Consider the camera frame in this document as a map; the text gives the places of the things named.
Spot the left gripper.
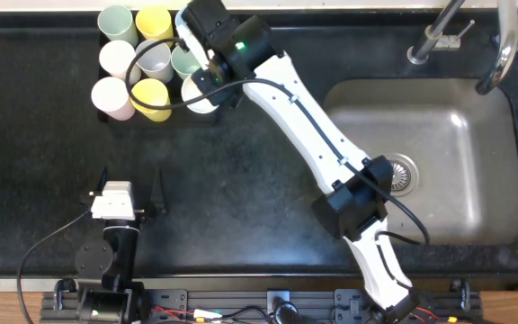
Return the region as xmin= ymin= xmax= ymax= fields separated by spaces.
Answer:
xmin=78 ymin=166 xmax=169 ymax=225

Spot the pink cup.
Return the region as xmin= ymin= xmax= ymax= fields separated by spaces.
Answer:
xmin=90 ymin=76 xmax=137 ymax=122

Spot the yellow cup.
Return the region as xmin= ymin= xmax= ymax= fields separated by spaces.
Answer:
xmin=130 ymin=77 xmax=173 ymax=123
xmin=135 ymin=5 xmax=175 ymax=46

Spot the white cup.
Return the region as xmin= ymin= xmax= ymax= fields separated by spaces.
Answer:
xmin=180 ymin=74 xmax=220 ymax=115
xmin=98 ymin=40 xmax=142 ymax=86

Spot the black tray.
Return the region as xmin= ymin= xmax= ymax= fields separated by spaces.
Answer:
xmin=95 ymin=8 xmax=219 ymax=127

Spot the grey cup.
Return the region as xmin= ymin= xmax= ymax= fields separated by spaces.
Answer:
xmin=135 ymin=39 xmax=174 ymax=85

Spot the green cup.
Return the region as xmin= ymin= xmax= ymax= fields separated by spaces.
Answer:
xmin=170 ymin=44 xmax=202 ymax=81
xmin=97 ymin=4 xmax=139 ymax=48

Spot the steel sink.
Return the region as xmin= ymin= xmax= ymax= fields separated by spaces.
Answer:
xmin=323 ymin=78 xmax=518 ymax=247

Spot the steel tap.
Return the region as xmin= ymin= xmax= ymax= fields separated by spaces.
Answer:
xmin=406 ymin=0 xmax=518 ymax=96

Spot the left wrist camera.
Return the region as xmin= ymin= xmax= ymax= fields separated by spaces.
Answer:
xmin=90 ymin=180 xmax=137 ymax=221

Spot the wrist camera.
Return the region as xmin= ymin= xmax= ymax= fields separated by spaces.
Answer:
xmin=178 ymin=24 xmax=213 ymax=68
xmin=90 ymin=180 xmax=137 ymax=221

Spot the mounting rail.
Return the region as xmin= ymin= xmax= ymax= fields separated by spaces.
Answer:
xmin=38 ymin=276 xmax=485 ymax=324

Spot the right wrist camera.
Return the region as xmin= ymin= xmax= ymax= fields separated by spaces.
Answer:
xmin=178 ymin=24 xmax=213 ymax=68

